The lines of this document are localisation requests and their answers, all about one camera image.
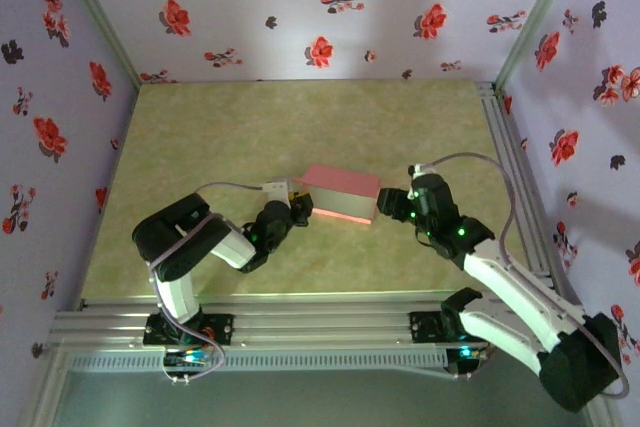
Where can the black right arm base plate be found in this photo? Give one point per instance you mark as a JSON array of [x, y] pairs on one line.
[[425, 327]]

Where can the long aluminium frame rails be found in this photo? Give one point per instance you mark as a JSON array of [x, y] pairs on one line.
[[320, 319]]

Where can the aluminium corner post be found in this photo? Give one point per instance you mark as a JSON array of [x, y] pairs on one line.
[[532, 22], [102, 22]]

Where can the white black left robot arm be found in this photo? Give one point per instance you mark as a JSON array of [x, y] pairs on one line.
[[175, 292]]

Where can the pink and white paper box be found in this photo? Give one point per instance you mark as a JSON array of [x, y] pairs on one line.
[[345, 182]]

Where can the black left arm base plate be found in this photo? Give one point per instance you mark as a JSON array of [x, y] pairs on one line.
[[220, 329]]

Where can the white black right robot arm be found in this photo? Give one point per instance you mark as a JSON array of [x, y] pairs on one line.
[[510, 282]]

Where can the short aluminium side rails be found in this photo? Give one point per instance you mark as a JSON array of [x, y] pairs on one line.
[[505, 147]]

